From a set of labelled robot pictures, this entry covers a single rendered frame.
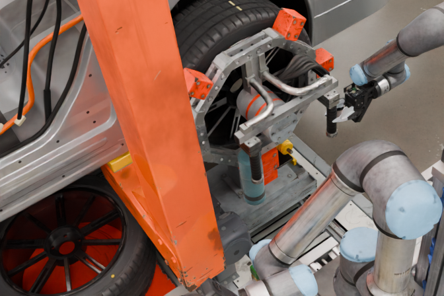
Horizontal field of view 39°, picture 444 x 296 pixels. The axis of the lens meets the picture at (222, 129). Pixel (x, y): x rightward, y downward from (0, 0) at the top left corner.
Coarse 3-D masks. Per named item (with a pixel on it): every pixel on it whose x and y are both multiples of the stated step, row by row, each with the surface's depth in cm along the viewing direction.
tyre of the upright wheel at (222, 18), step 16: (208, 0) 227; (224, 0) 226; (240, 0) 227; (256, 0) 230; (176, 16) 226; (192, 16) 224; (208, 16) 221; (224, 16) 219; (240, 16) 219; (256, 16) 220; (272, 16) 224; (176, 32) 223; (192, 32) 220; (208, 32) 216; (224, 32) 215; (240, 32) 219; (256, 32) 223; (304, 32) 238; (192, 48) 216; (208, 48) 215; (224, 48) 218; (192, 64) 215; (208, 64) 218
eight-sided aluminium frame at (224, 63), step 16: (272, 32) 220; (240, 48) 217; (256, 48) 215; (288, 48) 225; (304, 48) 230; (224, 64) 212; (240, 64) 215; (224, 80) 215; (304, 80) 248; (208, 96) 215; (192, 112) 218; (304, 112) 253; (208, 144) 230; (272, 144) 253; (208, 160) 235; (224, 160) 241
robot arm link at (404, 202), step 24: (384, 168) 131; (408, 168) 130; (384, 192) 129; (408, 192) 126; (432, 192) 127; (384, 216) 130; (408, 216) 126; (432, 216) 129; (384, 240) 140; (408, 240) 137; (384, 264) 146; (408, 264) 145; (360, 288) 164; (384, 288) 153; (408, 288) 154
